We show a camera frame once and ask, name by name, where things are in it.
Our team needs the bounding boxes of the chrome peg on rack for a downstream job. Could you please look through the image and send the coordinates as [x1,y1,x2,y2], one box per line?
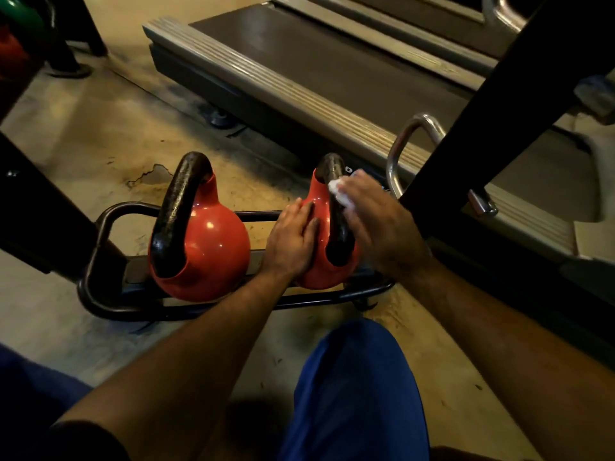
[467,188,499,218]

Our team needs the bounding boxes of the wide black rack beam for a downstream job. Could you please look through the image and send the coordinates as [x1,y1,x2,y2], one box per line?
[400,0,615,236]

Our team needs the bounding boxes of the white wiping cloth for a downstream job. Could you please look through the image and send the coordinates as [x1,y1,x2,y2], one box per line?
[328,176,355,210]

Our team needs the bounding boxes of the person's left hand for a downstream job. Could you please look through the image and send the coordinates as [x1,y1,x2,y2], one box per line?
[262,199,321,280]

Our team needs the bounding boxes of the short black rack beam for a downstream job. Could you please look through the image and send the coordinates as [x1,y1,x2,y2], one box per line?
[0,133,127,284]

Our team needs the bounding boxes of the chrome curved kettlebell handle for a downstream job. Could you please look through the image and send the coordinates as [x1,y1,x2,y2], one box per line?
[386,113,447,200]
[482,0,529,33]

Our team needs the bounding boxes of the person's left leg blue trousers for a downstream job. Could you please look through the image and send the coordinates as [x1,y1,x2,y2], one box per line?
[0,344,93,461]

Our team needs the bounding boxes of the person's black sleeve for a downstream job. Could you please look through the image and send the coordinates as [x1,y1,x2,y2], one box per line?
[29,419,131,461]

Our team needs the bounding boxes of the pale blue object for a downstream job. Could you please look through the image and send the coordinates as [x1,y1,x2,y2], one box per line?
[573,74,615,119]

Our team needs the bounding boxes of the dark red kettlebell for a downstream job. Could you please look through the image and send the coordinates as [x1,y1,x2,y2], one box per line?
[0,28,33,82]

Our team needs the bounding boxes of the small red kettlebell black handle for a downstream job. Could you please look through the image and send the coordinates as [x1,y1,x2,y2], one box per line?
[295,153,361,291]

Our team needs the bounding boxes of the green kettlebell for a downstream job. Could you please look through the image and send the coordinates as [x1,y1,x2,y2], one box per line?
[0,0,46,36]

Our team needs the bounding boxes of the person's leg blue trousers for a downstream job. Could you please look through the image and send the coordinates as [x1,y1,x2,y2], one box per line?
[278,319,431,461]
[0,344,93,461]

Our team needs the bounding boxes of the person's left forearm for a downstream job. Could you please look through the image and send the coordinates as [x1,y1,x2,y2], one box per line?
[58,271,295,461]

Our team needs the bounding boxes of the person's right forearm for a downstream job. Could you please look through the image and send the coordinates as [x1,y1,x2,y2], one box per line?
[401,258,615,461]

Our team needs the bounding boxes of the black treadmill foot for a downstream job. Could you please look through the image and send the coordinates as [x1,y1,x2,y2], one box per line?
[206,107,237,130]

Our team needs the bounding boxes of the large red kettlebell black handle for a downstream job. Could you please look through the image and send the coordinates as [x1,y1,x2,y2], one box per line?
[147,151,252,303]

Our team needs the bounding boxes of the black rack base frame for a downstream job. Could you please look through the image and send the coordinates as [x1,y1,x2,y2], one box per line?
[77,201,396,323]

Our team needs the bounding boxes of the grey treadmill with dark belt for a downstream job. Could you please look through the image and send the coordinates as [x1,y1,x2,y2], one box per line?
[143,2,615,371]
[264,0,531,78]

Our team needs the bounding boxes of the person's right hand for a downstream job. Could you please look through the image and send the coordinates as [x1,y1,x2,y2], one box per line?
[336,169,433,280]

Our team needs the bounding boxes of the person's right leg blue trousers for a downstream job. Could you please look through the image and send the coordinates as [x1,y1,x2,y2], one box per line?
[278,319,431,461]

